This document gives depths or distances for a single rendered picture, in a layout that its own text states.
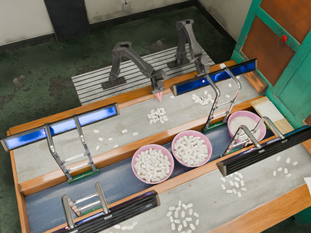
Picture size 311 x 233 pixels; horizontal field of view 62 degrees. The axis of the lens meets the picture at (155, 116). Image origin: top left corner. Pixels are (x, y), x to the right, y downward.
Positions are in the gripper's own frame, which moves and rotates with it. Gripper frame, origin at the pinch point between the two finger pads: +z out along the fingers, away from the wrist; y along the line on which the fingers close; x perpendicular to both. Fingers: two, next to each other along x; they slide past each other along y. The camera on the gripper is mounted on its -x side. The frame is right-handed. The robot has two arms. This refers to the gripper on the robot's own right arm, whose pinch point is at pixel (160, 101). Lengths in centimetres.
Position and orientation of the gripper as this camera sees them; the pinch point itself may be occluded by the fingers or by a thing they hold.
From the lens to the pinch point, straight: 193.3
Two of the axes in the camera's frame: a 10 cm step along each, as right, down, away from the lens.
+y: 9.1, -3.1, 2.7
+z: 2.7, 9.5, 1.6
